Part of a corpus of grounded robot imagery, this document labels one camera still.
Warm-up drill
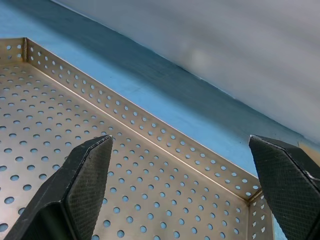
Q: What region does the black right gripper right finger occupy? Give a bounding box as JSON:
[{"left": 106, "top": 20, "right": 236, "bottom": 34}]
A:
[{"left": 248, "top": 134, "right": 320, "bottom": 240}]

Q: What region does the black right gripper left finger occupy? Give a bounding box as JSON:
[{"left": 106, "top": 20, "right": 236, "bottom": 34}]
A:
[{"left": 3, "top": 134, "right": 114, "bottom": 240}]

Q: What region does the perforated metal tray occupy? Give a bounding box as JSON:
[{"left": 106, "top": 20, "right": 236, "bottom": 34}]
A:
[{"left": 0, "top": 37, "right": 276, "bottom": 240}]

